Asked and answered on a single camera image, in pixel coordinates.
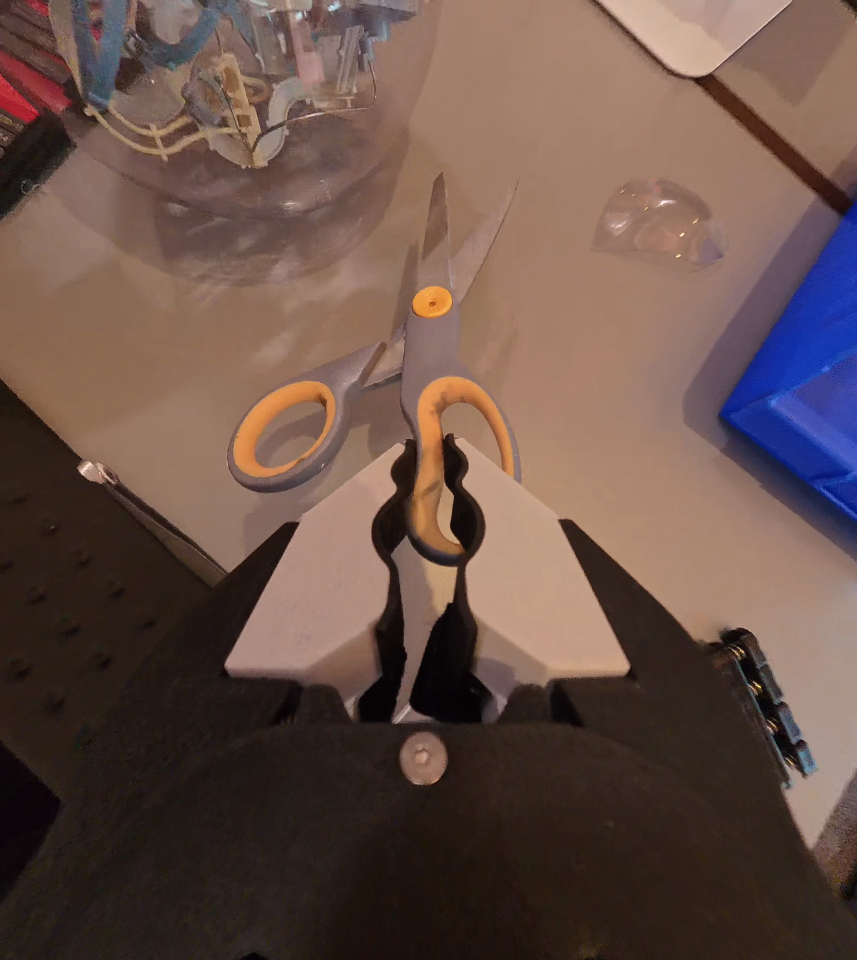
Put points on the blue plastic bin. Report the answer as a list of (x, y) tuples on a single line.
[(833, 360)]

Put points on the white card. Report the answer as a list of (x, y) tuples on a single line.
[(698, 30)]

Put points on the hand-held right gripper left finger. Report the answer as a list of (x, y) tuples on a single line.
[(301, 600)]

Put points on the clear maze ball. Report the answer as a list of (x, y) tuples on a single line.
[(173, 112)]

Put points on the grey and yellow scissors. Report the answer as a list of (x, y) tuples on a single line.
[(432, 352)]

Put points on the black zip case red lining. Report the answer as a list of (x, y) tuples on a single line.
[(16, 180)]

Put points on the clear plastic shell piece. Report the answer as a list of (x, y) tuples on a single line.
[(653, 225)]

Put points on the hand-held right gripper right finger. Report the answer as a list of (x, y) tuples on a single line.
[(548, 600)]

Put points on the black dimpled foam pad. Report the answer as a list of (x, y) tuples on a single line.
[(23, 585)]

